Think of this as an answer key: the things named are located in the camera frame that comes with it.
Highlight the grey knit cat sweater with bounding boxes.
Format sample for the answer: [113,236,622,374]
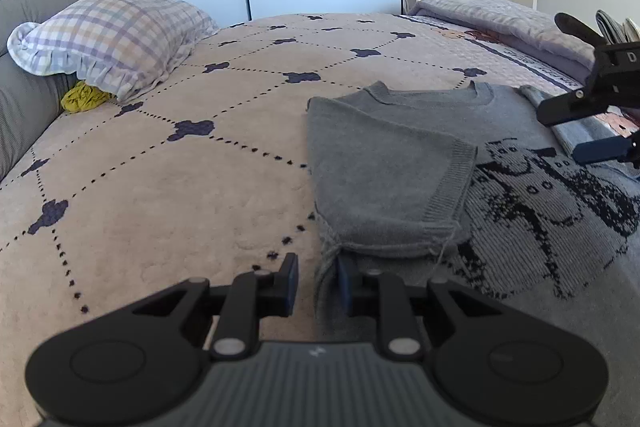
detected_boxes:
[307,82,639,351]

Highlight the striped folded fabric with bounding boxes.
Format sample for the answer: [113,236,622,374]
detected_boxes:
[596,10,640,44]

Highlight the dark brown curved object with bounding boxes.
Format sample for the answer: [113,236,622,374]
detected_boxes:
[554,12,608,48]

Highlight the folded lavender blanket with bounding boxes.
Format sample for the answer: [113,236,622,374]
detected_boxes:
[408,0,594,83]

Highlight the pink quilted bedspread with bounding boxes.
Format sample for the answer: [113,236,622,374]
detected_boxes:
[0,11,640,427]

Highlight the yellow crumpled cloth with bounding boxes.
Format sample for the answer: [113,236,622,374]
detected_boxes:
[61,81,113,114]

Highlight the grey padded headboard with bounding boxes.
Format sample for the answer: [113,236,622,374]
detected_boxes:
[0,0,97,180]

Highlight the plaid purple pillow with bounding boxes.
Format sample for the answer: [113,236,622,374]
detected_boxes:
[6,0,219,102]

